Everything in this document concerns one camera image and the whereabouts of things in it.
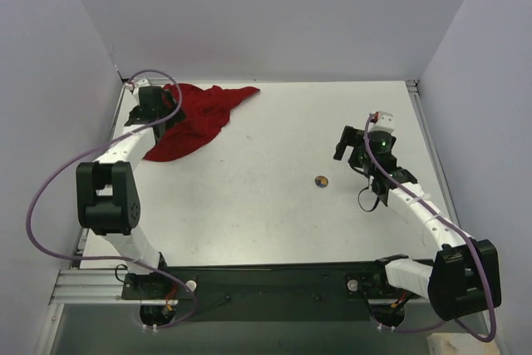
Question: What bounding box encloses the round gold blue brooch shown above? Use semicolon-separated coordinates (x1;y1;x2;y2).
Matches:
314;175;329;188

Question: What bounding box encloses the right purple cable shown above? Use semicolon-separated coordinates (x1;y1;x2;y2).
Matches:
363;113;499;342

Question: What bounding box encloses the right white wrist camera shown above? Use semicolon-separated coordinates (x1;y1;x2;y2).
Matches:
369;111;395;134

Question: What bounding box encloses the aluminium frame rail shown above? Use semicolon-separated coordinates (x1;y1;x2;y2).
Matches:
50;269;123;305

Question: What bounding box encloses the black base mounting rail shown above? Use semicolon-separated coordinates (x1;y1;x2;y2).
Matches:
121;261;415;324

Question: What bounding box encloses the red cloth garment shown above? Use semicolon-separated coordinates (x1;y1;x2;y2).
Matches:
145;83;260;162

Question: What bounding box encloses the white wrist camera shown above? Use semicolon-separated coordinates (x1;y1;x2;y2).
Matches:
369;111;395;134
125;78;150;92

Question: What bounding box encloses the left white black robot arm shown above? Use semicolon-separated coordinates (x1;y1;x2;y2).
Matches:
76;85;185;298

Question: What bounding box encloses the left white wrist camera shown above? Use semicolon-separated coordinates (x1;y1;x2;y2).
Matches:
125;78;150;92

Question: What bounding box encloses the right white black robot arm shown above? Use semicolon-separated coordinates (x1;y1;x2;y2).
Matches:
333;125;502;321

